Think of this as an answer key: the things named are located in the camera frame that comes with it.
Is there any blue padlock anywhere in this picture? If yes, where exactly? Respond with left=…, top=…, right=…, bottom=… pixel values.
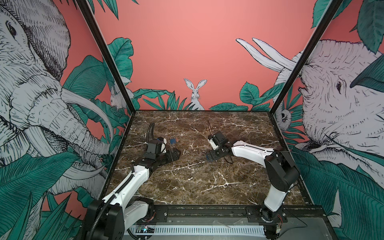
left=170, top=136, right=178, bottom=145

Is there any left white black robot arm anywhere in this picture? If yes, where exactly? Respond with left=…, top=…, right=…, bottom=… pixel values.
left=78, top=139, right=182, bottom=240

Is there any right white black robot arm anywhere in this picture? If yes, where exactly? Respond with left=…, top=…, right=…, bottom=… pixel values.
left=206, top=132, right=301, bottom=223

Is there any small green circuit board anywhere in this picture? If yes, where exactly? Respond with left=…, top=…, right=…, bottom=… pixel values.
left=136, top=225, right=156, bottom=235

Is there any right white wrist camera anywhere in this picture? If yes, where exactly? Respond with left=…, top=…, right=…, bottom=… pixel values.
left=209, top=138, right=219, bottom=150

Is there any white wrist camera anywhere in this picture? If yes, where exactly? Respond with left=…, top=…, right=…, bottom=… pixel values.
left=157, top=137, right=167, bottom=154
left=209, top=138, right=219, bottom=150

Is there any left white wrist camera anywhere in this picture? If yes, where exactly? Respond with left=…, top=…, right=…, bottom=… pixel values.
left=157, top=137, right=167, bottom=154

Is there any white perforated cable tray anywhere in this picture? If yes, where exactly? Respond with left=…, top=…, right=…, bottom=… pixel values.
left=129, top=225, right=266, bottom=237

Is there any left black frame post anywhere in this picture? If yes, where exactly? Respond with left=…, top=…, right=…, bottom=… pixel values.
left=76, top=0, right=136, bottom=114

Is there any black frame post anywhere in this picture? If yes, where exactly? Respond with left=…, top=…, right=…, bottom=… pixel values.
left=269, top=0, right=345, bottom=115
left=76, top=0, right=136, bottom=114

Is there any black front mounting rail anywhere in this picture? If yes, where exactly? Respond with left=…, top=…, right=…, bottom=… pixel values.
left=150, top=205, right=326, bottom=225

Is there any black corrugated cable left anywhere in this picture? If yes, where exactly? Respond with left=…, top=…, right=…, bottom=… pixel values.
left=86, top=191, right=121, bottom=240

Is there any right black frame post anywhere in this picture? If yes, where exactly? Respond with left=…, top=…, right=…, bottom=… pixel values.
left=269, top=0, right=345, bottom=115

